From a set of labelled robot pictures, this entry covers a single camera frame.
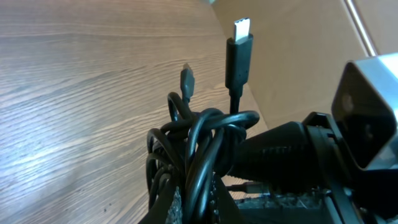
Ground thick black USB cable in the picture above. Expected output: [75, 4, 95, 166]
[145, 17, 261, 224]

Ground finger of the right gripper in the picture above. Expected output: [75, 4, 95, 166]
[229, 121, 311, 187]

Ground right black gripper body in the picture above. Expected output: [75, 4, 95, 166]
[236, 111, 398, 224]

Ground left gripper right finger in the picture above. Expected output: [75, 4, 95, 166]
[210, 174, 245, 224]

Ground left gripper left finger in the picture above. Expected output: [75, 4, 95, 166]
[139, 179, 183, 224]

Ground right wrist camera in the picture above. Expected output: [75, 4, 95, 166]
[331, 53, 397, 170]

